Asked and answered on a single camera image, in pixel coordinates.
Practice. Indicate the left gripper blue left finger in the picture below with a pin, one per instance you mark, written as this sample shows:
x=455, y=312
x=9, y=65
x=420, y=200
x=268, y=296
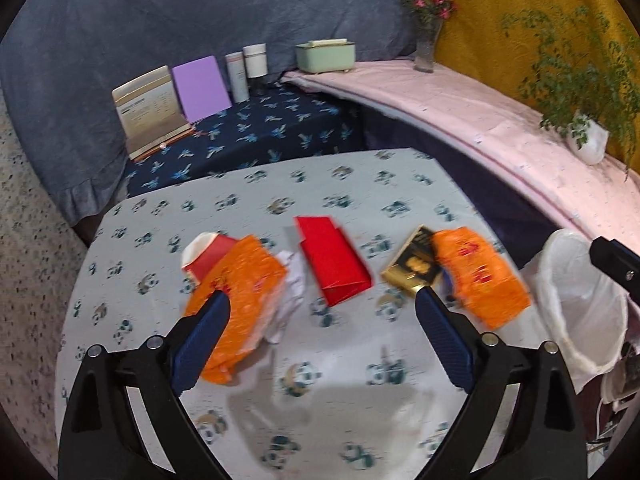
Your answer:
x=194, y=338

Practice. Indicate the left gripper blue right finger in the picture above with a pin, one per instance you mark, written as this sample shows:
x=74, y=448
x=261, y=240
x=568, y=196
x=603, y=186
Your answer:
x=446, y=333

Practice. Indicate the orange snack wrapper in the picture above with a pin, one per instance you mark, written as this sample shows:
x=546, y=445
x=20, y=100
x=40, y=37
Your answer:
x=254, y=282
x=482, y=280

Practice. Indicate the black and gold box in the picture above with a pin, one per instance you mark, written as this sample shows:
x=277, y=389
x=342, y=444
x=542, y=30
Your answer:
x=415, y=265

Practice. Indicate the red and white paper cup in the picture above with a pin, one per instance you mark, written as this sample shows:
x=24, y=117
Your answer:
x=203, y=253

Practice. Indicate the white tissue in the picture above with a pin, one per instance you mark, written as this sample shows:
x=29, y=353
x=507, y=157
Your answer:
x=293, y=295

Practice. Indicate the red paper packet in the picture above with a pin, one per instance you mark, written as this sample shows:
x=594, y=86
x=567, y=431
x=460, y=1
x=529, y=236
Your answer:
x=337, y=267

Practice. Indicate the white trash bag bin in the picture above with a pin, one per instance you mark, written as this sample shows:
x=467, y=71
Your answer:
x=585, y=312

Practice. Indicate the panda print tablecloth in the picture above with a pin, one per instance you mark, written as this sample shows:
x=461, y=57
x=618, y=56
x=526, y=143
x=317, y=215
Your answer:
x=349, y=392

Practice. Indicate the pink blanket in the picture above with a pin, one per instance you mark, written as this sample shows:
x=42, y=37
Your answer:
x=501, y=134

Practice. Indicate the green plant in white pot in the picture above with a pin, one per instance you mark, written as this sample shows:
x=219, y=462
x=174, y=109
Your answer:
x=585, y=71

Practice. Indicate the navy leaf print cloth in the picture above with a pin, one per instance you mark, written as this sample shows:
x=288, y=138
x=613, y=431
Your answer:
x=283, y=123

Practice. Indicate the purple notebook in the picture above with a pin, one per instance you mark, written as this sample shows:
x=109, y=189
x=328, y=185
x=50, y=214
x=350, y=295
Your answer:
x=200, y=88

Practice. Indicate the mustard yellow drape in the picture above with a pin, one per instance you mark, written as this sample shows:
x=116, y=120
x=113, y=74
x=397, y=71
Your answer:
x=473, y=43

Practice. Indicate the tall white bottle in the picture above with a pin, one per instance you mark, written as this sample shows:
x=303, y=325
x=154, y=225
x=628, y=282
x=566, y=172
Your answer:
x=237, y=76

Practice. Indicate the white jar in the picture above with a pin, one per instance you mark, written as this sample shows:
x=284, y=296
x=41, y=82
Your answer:
x=255, y=59

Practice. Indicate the green tissue box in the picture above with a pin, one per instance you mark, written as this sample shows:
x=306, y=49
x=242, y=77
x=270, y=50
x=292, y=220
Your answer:
x=327, y=55

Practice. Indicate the glass vase with pink flowers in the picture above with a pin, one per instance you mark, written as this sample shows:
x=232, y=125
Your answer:
x=428, y=17

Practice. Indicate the blue grey drape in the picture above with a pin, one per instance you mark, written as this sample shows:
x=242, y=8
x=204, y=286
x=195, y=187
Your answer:
x=62, y=59

